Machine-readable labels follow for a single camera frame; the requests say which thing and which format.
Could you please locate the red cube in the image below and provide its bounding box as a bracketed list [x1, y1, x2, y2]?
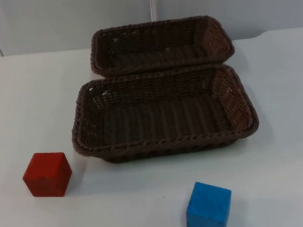
[20, 149, 75, 199]

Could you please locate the dark brown wicker basket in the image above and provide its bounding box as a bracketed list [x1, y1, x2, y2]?
[86, 12, 237, 79]
[66, 61, 262, 169]

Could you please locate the blue cube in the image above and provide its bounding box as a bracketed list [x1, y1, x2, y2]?
[182, 178, 235, 227]

